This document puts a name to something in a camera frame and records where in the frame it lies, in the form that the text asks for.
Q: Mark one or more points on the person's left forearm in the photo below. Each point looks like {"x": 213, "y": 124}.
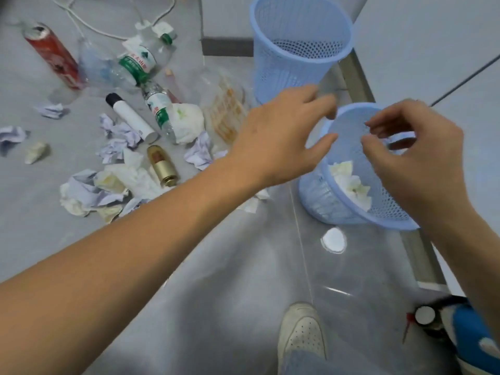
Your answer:
{"x": 129, "y": 261}

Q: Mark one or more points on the white paper scrap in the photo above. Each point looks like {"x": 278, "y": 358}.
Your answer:
{"x": 160, "y": 28}

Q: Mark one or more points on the clear plastic bag orange print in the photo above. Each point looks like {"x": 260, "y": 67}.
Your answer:
{"x": 226, "y": 109}

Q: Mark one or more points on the white tissue piece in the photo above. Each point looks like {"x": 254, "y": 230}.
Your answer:
{"x": 252, "y": 203}

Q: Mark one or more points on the large clear plastic bottle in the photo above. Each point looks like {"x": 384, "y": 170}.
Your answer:
{"x": 134, "y": 64}

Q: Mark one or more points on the red drink can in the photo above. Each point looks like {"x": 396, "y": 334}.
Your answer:
{"x": 54, "y": 56}

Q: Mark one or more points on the person's right hand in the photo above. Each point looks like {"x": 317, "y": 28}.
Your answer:
{"x": 425, "y": 167}

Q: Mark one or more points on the white tube with black cap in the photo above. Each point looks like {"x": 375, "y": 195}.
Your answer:
{"x": 131, "y": 117}

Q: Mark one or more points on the small blue mesh waste basket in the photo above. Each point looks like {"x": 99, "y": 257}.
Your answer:
{"x": 351, "y": 146}

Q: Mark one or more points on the tall blue mesh waste basket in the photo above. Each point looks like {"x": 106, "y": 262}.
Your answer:
{"x": 297, "y": 62}

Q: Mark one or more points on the blue and white object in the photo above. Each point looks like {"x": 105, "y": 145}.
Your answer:
{"x": 472, "y": 339}

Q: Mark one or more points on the person's right forearm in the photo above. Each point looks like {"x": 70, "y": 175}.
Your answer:
{"x": 472, "y": 261}

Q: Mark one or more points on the small clear plastic bottle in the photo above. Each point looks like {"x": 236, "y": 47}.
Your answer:
{"x": 159, "y": 109}

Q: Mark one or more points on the pink small tube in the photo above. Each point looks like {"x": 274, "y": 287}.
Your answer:
{"x": 172, "y": 87}

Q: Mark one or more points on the black bottle with white cap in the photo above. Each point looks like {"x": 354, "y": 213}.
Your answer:
{"x": 425, "y": 317}

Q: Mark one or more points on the person's left thumb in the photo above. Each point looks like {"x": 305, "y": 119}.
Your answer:
{"x": 322, "y": 149}

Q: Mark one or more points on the person's left middle finger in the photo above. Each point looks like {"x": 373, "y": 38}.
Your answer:
{"x": 299, "y": 92}

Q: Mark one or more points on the person's white shoe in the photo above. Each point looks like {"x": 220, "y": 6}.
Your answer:
{"x": 301, "y": 333}

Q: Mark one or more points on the small cream paper wad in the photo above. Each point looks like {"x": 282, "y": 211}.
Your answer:
{"x": 36, "y": 153}

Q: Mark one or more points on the person's left hand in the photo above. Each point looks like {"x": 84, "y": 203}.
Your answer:
{"x": 269, "y": 144}

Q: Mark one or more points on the person's right thumb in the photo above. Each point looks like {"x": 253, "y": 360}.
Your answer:
{"x": 375, "y": 152}

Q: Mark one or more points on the crumpled lavender paper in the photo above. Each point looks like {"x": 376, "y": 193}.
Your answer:
{"x": 11, "y": 135}
{"x": 117, "y": 138}
{"x": 88, "y": 193}
{"x": 50, "y": 110}
{"x": 199, "y": 152}

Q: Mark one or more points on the crumpled white tissue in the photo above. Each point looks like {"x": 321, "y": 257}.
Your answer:
{"x": 188, "y": 122}
{"x": 134, "y": 177}
{"x": 353, "y": 185}

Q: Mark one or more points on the small gold bottle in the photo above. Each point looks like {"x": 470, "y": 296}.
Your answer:
{"x": 162, "y": 165}

